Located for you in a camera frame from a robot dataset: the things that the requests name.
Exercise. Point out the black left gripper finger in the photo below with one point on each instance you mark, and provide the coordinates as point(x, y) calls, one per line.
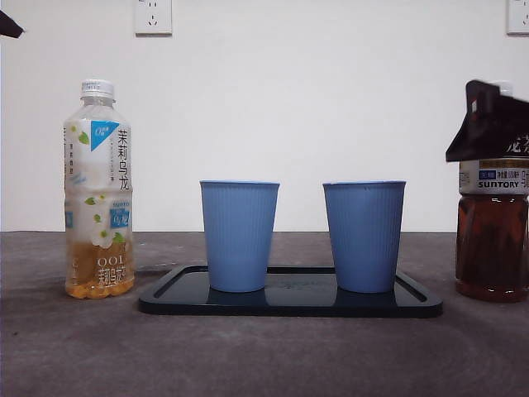
point(10, 28)

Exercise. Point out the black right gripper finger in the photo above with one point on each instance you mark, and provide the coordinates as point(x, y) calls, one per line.
point(481, 132)

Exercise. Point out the dark oolong tea bottle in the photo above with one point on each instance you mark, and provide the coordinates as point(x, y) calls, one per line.
point(492, 240)

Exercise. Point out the jasmine tea bottle white label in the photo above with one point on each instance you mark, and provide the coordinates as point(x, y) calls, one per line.
point(97, 186)

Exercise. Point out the blue ribbed plastic cup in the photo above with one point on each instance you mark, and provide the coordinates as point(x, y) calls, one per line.
point(239, 235)
point(363, 235)

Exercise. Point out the dark blue rectangular tray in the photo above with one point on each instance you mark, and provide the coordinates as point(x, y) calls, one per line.
point(297, 304)

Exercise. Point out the white wall socket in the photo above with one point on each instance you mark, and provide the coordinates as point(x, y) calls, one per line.
point(518, 18)
point(153, 18)

